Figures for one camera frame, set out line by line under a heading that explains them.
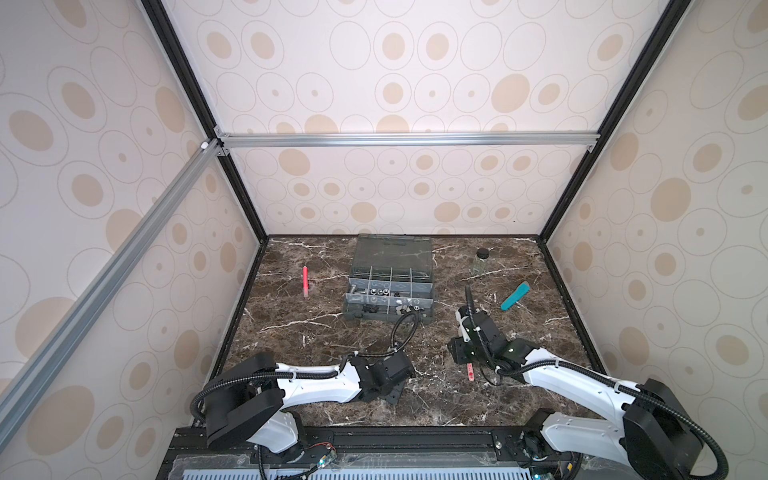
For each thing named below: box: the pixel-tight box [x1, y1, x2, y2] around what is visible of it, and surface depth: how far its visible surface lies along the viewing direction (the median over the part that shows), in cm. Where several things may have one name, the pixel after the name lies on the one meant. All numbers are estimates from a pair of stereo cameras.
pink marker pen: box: [303, 265, 309, 298], surface depth 108 cm
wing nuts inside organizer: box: [399, 305, 425, 313], surface depth 99 cm
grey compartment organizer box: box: [343, 234, 435, 325], surface depth 105 cm
